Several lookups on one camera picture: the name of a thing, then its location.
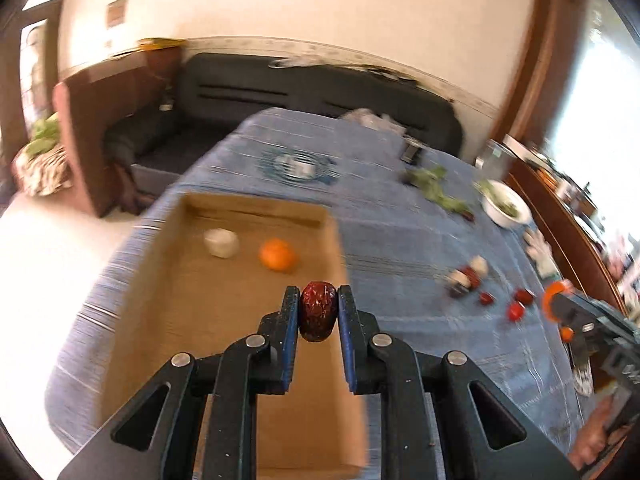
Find clear glass jar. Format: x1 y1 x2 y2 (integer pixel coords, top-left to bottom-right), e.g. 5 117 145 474
475 140 513 171

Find blue plaid cloth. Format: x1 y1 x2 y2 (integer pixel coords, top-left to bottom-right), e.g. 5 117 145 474
45 107 601 461

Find black sofa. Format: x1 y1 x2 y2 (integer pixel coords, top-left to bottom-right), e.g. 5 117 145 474
102 52 463 196

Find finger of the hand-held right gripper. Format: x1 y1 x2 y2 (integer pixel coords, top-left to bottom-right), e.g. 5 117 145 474
552 292 598 328

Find loose leafy greens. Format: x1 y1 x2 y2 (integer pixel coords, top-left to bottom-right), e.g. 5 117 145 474
404 165 476 218

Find pile of leafy greens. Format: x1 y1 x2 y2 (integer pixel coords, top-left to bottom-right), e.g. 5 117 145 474
25 112 63 156

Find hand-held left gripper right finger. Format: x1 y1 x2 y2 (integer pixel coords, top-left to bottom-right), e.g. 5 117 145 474
337 285 581 480

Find orange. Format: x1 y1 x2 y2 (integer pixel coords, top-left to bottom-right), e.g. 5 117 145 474
258 238 297 273

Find wooden headboard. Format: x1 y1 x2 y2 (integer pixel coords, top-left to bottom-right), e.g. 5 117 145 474
500 132 631 311

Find patterned cloth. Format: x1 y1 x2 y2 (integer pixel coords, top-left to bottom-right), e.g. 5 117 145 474
12 145 76 197

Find leafy greens in bowl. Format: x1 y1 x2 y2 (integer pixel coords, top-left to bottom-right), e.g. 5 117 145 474
477 180 521 216

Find white bowl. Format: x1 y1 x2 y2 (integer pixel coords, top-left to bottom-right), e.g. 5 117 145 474
480 179 532 228

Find brown cardboard box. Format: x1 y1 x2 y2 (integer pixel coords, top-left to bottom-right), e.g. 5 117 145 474
100 192 371 480

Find white garlic bulb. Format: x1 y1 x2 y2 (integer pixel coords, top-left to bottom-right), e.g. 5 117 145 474
203 228 240 260

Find white work glove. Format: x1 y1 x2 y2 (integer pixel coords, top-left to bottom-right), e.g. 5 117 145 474
522 230 561 281

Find yellow green cloth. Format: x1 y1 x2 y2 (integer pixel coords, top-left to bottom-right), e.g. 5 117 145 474
137 37 183 52

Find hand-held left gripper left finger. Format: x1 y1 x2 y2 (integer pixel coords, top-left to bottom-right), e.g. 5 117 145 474
57 285 303 480

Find person's right hand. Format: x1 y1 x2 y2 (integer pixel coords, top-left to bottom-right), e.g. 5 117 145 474
567 395 632 471

